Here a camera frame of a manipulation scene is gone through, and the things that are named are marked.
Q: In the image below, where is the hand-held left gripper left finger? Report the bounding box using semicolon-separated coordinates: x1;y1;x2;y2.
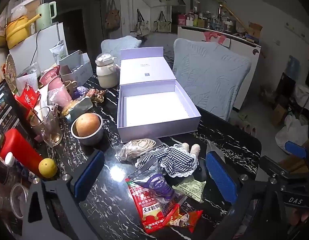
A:
22;150;105;240

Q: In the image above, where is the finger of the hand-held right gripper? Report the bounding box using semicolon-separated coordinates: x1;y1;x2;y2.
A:
259;156;291;180
284;141;309;159

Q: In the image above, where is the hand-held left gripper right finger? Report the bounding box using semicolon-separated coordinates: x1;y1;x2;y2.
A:
205;152;282;240

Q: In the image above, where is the green printed paper packet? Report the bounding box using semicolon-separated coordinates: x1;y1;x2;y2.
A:
172;177;207;203

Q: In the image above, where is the plush doll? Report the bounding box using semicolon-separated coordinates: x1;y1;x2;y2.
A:
135;142;201;178

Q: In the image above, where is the small red snack packet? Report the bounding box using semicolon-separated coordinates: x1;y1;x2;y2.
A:
169;210;203;233

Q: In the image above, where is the bag of cream cord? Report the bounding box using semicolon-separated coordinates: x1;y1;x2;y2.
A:
115;138;157;162

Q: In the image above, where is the clear purple-print snack bag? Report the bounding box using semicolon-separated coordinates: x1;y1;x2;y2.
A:
128;160;187;215

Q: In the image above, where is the long red sauce packet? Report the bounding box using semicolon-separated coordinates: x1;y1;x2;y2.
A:
126;177;181;233

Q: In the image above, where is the lavender gift box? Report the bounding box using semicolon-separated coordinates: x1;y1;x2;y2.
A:
117;47;202;143

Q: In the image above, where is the person's right hand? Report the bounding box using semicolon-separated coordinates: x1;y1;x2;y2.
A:
292;209;309;230

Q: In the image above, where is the white plastic bag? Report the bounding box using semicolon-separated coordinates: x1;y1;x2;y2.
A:
275;115;308;154

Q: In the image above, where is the metal bowl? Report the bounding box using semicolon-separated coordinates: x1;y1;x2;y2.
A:
71;114;105;146

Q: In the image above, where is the yellow-green round fruit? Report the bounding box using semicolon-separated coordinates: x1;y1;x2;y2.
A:
39;158;58;179

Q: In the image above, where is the glass mug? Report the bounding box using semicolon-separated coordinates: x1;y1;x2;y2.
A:
29;106;63;147

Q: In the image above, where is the grey-green biscuit packet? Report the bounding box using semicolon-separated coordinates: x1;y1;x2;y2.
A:
61;96;93;123

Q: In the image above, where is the white-capped blue bottle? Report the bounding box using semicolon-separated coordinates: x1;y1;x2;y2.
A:
4;152;36;183

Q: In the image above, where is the red plastic bottle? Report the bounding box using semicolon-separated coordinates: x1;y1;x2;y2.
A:
0;128;45;178

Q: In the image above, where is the clear plastic cup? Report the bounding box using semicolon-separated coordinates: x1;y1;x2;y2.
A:
9;183;28;219

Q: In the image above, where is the brown snack wrapper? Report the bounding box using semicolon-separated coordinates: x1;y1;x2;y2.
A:
87;89;108;103

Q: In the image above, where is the purple candy wrapper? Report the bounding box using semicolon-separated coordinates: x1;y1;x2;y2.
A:
76;86;89;99

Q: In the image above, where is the blue water jug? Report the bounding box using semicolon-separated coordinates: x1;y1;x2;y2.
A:
287;55;301;80

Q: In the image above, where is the pink paper cup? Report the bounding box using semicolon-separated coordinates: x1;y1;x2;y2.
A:
48;79;73;108
39;67;60;87

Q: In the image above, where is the beige mug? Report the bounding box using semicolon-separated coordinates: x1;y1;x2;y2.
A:
63;80;77;97

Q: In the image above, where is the white cardboard box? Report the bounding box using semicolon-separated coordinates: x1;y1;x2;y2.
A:
59;50;94;87

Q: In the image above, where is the light blue covered chair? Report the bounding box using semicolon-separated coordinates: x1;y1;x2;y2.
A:
101;35;142;60
172;38;252;122

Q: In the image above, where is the red paper packet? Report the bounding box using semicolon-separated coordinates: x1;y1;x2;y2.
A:
14;82;41;109

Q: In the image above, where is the cream kettle-shaped bottle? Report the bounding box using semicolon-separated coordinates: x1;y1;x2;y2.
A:
95;53;120;89

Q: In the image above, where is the black printed box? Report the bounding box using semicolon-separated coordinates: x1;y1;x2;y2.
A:
0;79;32;150

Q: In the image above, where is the green and white pouch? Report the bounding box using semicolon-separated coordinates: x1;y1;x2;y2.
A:
49;41;68;64

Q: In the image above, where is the brown cardboard box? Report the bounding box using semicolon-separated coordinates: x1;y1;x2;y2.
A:
248;22;263;39

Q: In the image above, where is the decorative plate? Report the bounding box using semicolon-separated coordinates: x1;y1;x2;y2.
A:
6;54;17;93

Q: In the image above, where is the white refrigerator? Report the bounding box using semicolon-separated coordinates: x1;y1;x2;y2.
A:
9;22;68;73

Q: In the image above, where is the pink cloth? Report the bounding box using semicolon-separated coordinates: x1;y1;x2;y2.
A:
203;32;226;45

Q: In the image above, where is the row of bottles and jars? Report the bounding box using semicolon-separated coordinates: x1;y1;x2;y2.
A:
178;0;238;33

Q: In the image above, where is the beige tote bag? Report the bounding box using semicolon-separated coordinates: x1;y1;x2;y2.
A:
154;10;173;32
136;9;151;35

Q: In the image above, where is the brown tote bag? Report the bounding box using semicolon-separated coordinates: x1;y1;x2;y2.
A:
104;0;120;30

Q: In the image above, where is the yellow pot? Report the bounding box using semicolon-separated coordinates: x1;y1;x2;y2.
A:
4;14;42;50

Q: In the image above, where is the pale green jug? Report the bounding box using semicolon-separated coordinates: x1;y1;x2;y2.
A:
36;1;57;32

